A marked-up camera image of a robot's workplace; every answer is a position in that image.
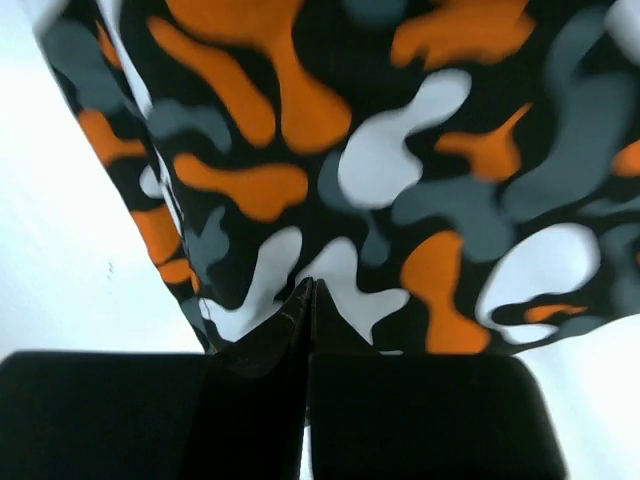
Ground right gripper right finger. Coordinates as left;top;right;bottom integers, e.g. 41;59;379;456
309;281;567;479

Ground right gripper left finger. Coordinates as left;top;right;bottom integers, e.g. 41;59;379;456
1;280;313;479

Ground camouflage orange black shorts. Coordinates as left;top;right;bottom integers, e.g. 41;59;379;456
26;1;639;354

